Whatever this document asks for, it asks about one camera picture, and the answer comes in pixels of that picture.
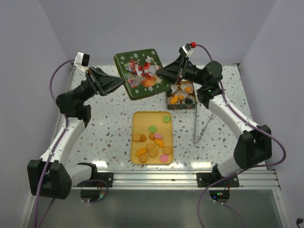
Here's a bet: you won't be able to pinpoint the aluminium frame rail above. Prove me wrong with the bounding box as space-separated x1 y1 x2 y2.
33 170 278 190

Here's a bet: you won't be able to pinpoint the orange round cookie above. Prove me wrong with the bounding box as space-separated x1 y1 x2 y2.
184 87 191 93

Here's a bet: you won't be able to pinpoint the orange fish cookie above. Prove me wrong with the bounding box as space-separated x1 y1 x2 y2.
135 148 148 157
169 96 180 105
154 139 165 148

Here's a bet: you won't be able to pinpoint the yellow plastic tray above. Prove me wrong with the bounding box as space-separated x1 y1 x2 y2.
131 111 174 165

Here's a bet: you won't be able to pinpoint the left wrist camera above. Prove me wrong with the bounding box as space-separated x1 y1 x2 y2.
74 52 90 67

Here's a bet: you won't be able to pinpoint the round tan biscuit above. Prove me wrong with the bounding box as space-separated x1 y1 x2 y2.
139 154 148 163

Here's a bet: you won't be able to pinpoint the white paper cup centre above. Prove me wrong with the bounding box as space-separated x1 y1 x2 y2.
167 93 189 105

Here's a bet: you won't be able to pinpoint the white paper cup top-left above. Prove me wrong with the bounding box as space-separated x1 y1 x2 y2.
166 85 180 95

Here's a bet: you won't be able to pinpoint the large dotted biscuit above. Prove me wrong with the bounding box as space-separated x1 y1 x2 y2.
148 148 158 158

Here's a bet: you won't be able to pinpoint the green cookie tin box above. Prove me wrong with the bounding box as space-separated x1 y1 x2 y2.
166 81 197 110

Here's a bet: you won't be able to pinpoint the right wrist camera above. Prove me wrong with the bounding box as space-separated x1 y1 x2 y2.
179 42 197 57

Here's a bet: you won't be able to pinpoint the round dotted biscuit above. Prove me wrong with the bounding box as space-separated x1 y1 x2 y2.
132 133 141 142

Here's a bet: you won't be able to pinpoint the brown round biscuit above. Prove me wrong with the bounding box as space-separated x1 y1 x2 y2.
140 134 146 142

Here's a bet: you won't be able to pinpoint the swirl butter cookie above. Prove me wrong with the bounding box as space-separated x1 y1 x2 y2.
149 133 155 141
178 94 184 100

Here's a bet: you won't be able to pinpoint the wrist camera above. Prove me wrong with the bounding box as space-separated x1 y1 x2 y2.
179 42 197 57
74 52 90 67

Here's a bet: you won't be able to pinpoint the green round cookie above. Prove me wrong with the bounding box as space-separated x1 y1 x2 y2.
162 115 171 123
148 125 157 133

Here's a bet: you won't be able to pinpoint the white paper cup top-right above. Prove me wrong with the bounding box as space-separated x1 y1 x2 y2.
180 83 194 94

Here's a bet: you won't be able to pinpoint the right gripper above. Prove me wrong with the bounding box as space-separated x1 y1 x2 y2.
154 54 207 86

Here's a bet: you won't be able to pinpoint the steel serving tongs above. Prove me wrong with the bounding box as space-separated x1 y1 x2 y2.
193 104 214 145

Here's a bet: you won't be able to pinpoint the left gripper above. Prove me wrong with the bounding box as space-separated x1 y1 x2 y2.
74 66 127 104

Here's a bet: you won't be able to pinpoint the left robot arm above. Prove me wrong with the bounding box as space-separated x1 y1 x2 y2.
27 66 124 200

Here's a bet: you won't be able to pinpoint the gold tin lid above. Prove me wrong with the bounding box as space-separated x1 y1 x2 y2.
114 48 171 100

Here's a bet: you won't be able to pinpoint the right dotted biscuit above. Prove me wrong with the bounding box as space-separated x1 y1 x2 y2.
162 146 172 155

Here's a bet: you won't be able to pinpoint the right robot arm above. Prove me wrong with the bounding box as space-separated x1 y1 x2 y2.
156 54 272 187

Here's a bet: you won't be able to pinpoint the flower shaped cookie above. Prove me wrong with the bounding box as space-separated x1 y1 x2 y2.
146 143 155 151

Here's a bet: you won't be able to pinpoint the white paper cup bottom-right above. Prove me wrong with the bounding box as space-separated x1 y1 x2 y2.
182 95 196 105

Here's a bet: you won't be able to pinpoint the pink round cookie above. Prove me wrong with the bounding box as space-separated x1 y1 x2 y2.
159 154 169 163
154 133 163 139

